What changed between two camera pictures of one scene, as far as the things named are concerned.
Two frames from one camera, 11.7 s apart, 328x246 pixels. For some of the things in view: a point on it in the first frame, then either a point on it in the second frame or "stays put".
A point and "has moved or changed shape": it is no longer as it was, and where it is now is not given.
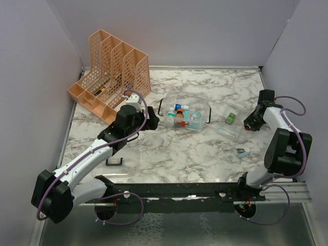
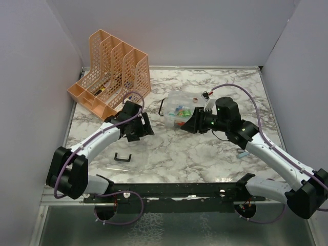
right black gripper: x=249 y=121 to x=195 y=123
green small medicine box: x=230 y=118 has moved or changed shape
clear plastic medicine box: x=185 y=111 stays put
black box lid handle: x=107 y=164 to x=116 y=159
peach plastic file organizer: x=115 y=73 stays put
